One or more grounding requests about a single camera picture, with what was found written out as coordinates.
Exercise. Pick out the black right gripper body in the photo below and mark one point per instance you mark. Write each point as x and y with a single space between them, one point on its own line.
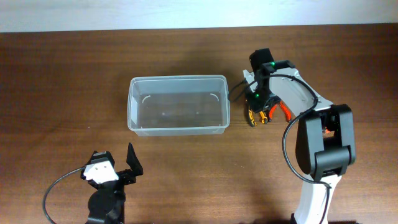
260 99

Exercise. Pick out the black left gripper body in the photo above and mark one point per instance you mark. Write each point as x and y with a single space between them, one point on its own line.
126 178

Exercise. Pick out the yellow black long-nose pliers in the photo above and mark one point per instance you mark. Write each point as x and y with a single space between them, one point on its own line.
251 121

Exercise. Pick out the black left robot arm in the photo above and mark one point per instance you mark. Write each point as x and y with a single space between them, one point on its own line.
106 205

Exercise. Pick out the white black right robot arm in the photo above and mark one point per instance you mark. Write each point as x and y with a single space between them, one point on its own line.
318 143

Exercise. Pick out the clear plastic container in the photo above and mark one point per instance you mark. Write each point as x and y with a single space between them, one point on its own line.
178 105

